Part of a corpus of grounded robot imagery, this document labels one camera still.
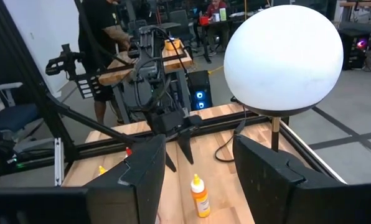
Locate black controller box white labels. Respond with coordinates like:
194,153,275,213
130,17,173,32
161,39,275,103
75,73,101,100

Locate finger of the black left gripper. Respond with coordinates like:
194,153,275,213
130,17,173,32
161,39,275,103
177,129,195,166
164,151,177,174

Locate silver frame bracket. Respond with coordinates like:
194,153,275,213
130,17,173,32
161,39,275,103
54,138,64,187

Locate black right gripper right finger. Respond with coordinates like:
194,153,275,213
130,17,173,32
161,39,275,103
233,134,350,224

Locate white globe table lamp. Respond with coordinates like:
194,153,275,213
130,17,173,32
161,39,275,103
223,4,344,156

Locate orange squeeze bottle yellow cap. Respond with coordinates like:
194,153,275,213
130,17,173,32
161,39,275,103
190,173,211,218

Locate blue office chair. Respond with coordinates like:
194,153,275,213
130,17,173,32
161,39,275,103
0,81,46,134

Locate computer tower blue lights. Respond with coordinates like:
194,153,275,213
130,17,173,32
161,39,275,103
187,70,214,111

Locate computer tower pink light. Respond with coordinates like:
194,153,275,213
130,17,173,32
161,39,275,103
339,29,371,71

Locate yellow tape roll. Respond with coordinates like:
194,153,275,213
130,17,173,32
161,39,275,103
165,37,182,51

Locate black lamp cable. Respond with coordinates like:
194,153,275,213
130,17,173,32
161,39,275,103
214,96,248,164

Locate wooden workstation table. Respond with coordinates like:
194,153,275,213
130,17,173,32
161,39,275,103
98,39,195,86

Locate person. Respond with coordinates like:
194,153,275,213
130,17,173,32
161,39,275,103
204,0,233,57
78,0,133,125

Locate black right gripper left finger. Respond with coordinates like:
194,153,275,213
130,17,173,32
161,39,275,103
84,133,167,224

